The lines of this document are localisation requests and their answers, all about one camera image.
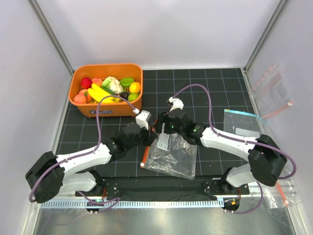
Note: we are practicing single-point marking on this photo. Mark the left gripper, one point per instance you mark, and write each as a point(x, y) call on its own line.
point(150, 136)

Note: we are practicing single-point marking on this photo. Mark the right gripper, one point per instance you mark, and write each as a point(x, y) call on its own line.
point(163, 117)

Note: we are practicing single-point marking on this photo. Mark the red zipper clear bag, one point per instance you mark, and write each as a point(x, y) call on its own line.
point(171, 155)

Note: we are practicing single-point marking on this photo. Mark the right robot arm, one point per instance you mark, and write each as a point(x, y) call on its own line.
point(264, 160)

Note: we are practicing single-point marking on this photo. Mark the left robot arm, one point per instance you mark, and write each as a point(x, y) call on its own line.
point(47, 177)

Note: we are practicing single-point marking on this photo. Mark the blue zipper clear bag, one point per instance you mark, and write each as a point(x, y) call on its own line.
point(245, 124)

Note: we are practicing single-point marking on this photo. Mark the black grid mat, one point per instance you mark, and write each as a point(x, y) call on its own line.
point(227, 89)

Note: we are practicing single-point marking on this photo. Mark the green lime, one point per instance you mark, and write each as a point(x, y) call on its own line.
point(132, 97)

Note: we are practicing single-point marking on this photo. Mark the yellow lemon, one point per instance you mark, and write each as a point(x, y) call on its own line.
point(135, 88)

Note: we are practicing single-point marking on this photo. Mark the dark purple fruit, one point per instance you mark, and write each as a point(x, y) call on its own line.
point(124, 95)

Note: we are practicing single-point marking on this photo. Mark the green star fruit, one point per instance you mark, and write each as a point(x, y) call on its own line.
point(126, 81)

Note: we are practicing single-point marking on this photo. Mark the orange plastic bin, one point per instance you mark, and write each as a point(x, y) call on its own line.
point(103, 71)

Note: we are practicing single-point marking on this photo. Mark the green cucumber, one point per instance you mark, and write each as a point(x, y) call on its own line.
point(108, 91)

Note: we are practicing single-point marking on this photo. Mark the cauliflower toy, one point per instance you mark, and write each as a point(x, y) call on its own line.
point(113, 84)

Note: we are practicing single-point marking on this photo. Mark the yellow banana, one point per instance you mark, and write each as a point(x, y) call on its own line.
point(98, 94)

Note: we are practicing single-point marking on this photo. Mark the peach upper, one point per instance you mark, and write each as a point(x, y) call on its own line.
point(97, 81)

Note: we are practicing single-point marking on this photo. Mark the peach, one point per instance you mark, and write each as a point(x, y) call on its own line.
point(80, 99)
point(87, 96)
point(97, 81)

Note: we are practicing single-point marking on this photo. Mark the peach middle left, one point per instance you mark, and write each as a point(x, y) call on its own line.
point(87, 96)

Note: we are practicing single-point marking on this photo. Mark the peach front left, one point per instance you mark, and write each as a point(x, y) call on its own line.
point(80, 99)

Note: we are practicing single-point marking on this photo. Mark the red apple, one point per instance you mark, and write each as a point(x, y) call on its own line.
point(86, 83)

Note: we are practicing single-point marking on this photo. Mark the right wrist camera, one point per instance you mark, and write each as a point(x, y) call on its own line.
point(175, 103)

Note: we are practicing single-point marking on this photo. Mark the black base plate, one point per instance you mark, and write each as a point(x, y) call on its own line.
point(165, 189)

